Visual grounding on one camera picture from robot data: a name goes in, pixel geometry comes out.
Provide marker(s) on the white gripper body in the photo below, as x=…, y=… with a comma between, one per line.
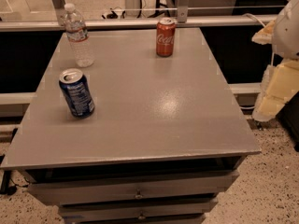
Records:
x=287, y=32

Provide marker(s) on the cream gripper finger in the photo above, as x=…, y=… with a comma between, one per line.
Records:
x=264, y=36
x=279, y=84

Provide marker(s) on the blue pepsi can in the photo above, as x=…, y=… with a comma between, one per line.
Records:
x=74, y=86

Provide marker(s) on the red coca-cola can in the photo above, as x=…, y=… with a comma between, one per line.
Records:
x=165, y=37

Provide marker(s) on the upper grey drawer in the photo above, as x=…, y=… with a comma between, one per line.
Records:
x=133, y=188

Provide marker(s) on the grey drawer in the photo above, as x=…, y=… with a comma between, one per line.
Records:
x=138, y=211
x=133, y=188

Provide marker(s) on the grey metal drawer cabinet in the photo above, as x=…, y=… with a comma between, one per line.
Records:
x=152, y=116

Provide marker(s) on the lower grey drawer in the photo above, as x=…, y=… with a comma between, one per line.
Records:
x=138, y=211

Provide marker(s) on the clear plastic water bottle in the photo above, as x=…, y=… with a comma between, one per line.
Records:
x=78, y=37

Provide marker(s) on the grey metal rail frame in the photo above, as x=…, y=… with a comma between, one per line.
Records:
x=237, y=20

